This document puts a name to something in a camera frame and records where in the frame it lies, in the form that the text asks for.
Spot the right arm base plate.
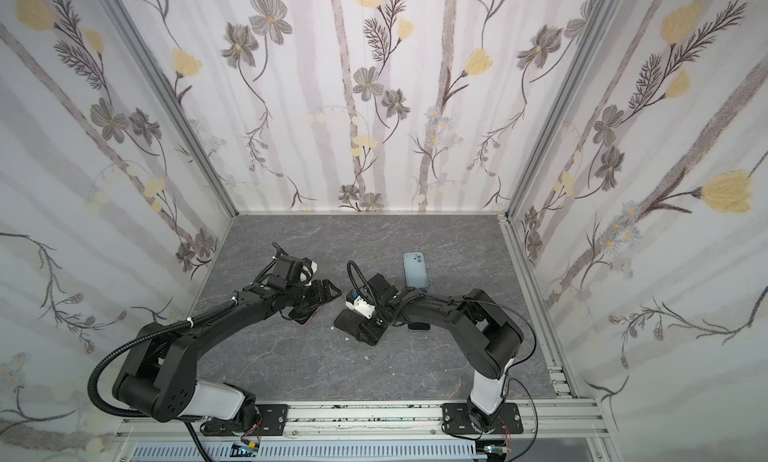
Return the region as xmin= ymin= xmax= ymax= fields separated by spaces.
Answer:
xmin=441 ymin=402 xmax=524 ymax=436

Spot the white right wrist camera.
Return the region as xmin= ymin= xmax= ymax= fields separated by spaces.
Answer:
xmin=345 ymin=290 xmax=376 ymax=319

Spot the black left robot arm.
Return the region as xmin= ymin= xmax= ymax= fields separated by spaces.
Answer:
xmin=112 ymin=252 xmax=341 ymax=422

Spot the phone in pink case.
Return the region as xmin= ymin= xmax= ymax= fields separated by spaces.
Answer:
xmin=288 ymin=298 xmax=324 ymax=325

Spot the aluminium front rail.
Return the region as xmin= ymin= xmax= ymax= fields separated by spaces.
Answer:
xmin=116 ymin=398 xmax=613 ymax=445

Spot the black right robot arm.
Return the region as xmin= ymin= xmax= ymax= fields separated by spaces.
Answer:
xmin=334 ymin=274 xmax=524 ymax=432

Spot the light blue phone case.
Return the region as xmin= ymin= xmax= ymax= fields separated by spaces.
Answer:
xmin=403 ymin=252 xmax=429 ymax=289

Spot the white slotted cable duct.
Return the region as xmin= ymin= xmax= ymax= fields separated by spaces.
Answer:
xmin=128 ymin=440 xmax=488 ymax=462

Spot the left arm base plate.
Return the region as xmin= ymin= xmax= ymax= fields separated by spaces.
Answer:
xmin=255 ymin=403 xmax=289 ymax=437

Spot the black phone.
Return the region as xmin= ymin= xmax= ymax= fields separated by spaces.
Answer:
xmin=334 ymin=309 xmax=367 ymax=341

